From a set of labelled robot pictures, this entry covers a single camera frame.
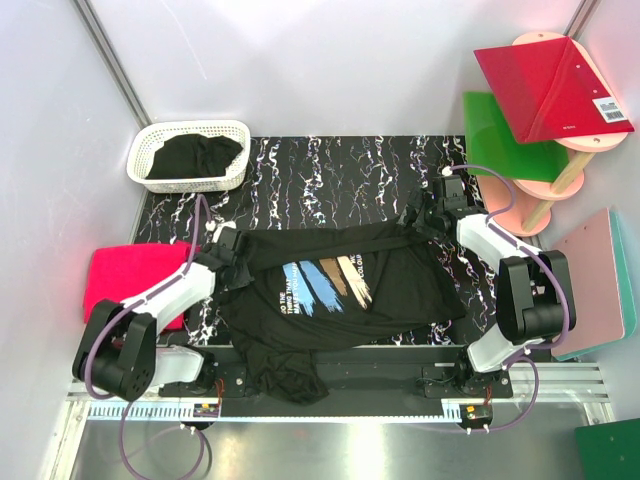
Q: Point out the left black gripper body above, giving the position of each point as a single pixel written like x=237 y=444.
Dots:
x=236 y=270

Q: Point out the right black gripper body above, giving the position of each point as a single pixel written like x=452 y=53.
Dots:
x=420 y=215

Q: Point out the black printed t-shirt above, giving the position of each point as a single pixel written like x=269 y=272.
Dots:
x=327 y=289

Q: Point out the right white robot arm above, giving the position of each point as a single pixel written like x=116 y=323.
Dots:
x=535 y=307

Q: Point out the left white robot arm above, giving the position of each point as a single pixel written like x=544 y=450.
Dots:
x=118 y=355

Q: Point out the pink wooden tiered shelf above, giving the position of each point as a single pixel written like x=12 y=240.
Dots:
x=531 y=212

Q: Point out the green plastic sheet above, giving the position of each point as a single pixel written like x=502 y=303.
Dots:
x=491 y=144

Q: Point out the black shirt in basket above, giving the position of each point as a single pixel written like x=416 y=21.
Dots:
x=192 y=156

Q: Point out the black marble pattern mat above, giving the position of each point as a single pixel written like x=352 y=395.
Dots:
x=339 y=181

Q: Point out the folded pink t-shirt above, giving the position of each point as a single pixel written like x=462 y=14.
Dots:
x=117 y=273

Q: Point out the white plastic laundry basket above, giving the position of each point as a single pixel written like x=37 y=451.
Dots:
x=151 y=138

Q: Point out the red plastic folder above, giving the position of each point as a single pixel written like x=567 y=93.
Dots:
x=547 y=90

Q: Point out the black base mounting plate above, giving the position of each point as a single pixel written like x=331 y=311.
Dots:
x=383 y=384

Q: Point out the pink clipboard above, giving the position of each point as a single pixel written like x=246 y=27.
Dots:
x=590 y=285

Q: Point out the teal board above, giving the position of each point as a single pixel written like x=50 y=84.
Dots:
x=622 y=260

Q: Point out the dark green board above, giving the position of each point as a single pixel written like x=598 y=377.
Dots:
x=610 y=451

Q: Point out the aluminium rail frame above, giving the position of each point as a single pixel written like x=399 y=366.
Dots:
x=524 y=429

